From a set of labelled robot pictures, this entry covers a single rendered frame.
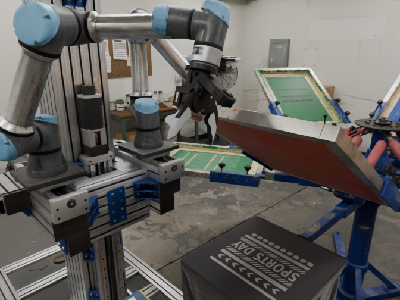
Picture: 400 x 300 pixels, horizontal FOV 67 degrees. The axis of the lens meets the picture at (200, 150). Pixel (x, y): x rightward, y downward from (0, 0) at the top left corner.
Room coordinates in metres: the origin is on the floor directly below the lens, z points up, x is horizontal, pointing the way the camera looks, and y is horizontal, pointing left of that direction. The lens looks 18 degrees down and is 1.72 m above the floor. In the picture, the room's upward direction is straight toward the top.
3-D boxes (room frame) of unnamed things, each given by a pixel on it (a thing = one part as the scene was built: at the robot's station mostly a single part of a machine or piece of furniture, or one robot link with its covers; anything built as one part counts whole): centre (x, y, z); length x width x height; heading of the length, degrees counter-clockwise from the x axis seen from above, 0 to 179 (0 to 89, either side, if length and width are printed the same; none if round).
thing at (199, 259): (0.99, -0.25, 0.95); 0.48 x 0.44 x 0.01; 132
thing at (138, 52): (1.62, 0.31, 1.63); 0.15 x 0.12 x 0.55; 21
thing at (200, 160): (2.02, -0.21, 1.05); 1.08 x 0.61 x 0.23; 72
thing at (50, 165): (1.14, 0.61, 1.31); 0.15 x 0.15 x 0.10
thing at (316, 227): (1.33, -0.61, 0.89); 1.24 x 0.06 x 0.06; 132
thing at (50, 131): (1.13, 0.61, 1.42); 0.13 x 0.12 x 0.14; 165
